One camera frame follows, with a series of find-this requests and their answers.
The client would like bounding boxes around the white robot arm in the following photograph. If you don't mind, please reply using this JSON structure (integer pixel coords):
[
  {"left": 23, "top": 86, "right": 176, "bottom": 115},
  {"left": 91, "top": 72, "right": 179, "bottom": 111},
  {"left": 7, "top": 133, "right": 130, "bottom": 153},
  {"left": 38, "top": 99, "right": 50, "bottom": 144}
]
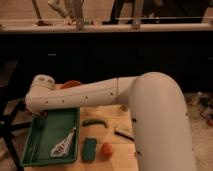
[{"left": 25, "top": 72, "right": 197, "bottom": 171}]

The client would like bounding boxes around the red bowl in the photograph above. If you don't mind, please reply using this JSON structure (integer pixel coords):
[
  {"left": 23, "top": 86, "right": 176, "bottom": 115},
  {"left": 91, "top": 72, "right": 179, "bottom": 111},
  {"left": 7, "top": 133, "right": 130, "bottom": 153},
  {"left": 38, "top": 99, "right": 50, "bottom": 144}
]
[{"left": 60, "top": 80, "right": 82, "bottom": 89}]

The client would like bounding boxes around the small metal cup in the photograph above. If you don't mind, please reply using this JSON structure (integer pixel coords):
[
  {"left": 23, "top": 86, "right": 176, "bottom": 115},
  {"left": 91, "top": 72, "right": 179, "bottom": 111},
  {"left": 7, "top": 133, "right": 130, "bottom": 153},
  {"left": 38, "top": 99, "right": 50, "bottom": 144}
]
[{"left": 120, "top": 105, "right": 129, "bottom": 112}]

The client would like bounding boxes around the black and grey brush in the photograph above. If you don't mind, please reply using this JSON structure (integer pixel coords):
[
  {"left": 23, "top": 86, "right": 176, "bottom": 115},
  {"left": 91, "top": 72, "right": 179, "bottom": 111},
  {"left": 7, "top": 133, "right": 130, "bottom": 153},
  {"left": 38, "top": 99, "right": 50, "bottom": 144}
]
[{"left": 114, "top": 125, "right": 134, "bottom": 140}]

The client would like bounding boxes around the orange ball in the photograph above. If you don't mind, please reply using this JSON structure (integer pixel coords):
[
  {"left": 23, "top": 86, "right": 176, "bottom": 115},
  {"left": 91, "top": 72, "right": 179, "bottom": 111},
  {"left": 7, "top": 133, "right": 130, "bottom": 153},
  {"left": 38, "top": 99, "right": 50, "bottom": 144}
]
[{"left": 101, "top": 142, "right": 114, "bottom": 157}]

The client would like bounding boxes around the teal sponge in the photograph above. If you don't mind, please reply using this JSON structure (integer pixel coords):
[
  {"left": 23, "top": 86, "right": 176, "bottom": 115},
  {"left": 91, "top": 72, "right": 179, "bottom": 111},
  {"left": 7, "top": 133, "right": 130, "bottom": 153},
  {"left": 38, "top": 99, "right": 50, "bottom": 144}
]
[{"left": 82, "top": 138, "right": 97, "bottom": 162}]

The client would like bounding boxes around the green plastic tray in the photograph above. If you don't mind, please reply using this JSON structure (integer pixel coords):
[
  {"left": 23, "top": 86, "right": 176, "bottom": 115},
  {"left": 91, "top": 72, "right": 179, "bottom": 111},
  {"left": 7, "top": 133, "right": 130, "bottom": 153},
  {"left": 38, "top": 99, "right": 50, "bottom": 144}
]
[{"left": 21, "top": 108, "right": 80, "bottom": 167}]

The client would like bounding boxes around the clear tube in tray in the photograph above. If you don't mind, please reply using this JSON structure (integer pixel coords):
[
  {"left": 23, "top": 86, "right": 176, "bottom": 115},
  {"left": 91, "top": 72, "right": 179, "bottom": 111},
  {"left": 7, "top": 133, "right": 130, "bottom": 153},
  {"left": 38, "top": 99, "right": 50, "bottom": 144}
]
[{"left": 30, "top": 143, "right": 38, "bottom": 162}]

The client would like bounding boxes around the black chair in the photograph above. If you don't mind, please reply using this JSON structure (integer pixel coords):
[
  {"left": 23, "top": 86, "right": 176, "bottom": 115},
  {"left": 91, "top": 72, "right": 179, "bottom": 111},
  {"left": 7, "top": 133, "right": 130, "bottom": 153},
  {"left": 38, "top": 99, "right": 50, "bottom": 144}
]
[{"left": 0, "top": 59, "right": 33, "bottom": 171}]

